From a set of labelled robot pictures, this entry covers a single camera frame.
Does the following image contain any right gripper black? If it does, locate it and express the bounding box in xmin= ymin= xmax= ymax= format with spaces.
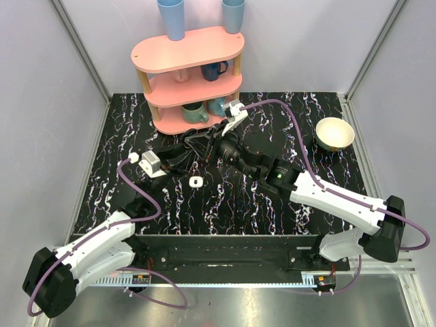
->
xmin=186 ymin=119 xmax=259 ymax=179

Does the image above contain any white earbud charging case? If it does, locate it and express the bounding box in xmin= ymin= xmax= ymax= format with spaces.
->
xmin=189 ymin=176 xmax=204 ymax=189

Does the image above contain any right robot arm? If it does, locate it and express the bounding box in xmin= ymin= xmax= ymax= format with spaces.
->
xmin=183 ymin=130 xmax=405 ymax=270

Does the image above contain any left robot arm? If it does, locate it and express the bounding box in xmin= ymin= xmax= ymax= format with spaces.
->
xmin=22 ymin=144 xmax=197 ymax=318

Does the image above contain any green ceramic mug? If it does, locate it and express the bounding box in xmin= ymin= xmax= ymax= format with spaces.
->
xmin=182 ymin=102 xmax=209 ymax=123

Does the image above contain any light blue butterfly mug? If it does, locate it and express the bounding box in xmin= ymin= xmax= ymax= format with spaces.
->
xmin=207 ymin=97 xmax=225 ymax=117

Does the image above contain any pink three-tier shelf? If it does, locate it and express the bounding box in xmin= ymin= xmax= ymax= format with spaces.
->
xmin=131 ymin=26 xmax=245 ymax=135

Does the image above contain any dark blue mug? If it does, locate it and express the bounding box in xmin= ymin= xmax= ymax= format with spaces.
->
xmin=200 ymin=61 xmax=229 ymax=82

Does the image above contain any pink mug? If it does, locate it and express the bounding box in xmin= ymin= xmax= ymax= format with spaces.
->
xmin=173 ymin=69 xmax=189 ymax=83

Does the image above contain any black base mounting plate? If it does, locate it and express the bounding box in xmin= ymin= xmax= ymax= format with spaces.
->
xmin=133 ymin=235 xmax=350 ymax=287

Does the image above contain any cream bowl green outside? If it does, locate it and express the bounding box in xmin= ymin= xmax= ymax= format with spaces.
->
xmin=315 ymin=117 xmax=355 ymax=152

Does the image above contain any right light blue cup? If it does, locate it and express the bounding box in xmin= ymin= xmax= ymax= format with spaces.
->
xmin=221 ymin=0 xmax=245 ymax=34

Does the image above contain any light blue cup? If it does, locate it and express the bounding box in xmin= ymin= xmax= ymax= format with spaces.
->
xmin=221 ymin=0 xmax=245 ymax=34
xmin=157 ymin=0 xmax=185 ymax=41

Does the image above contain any left light blue cup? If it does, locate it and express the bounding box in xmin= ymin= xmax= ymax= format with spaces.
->
xmin=157 ymin=0 xmax=185 ymax=41

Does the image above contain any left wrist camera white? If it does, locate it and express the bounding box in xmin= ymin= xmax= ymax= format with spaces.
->
xmin=128 ymin=151 xmax=166 ymax=178

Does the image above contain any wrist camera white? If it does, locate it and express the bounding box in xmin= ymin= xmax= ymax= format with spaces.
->
xmin=128 ymin=151 xmax=166 ymax=178
xmin=221 ymin=99 xmax=248 ymax=136

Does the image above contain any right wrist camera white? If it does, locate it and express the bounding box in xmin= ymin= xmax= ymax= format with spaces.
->
xmin=221 ymin=99 xmax=248 ymax=136

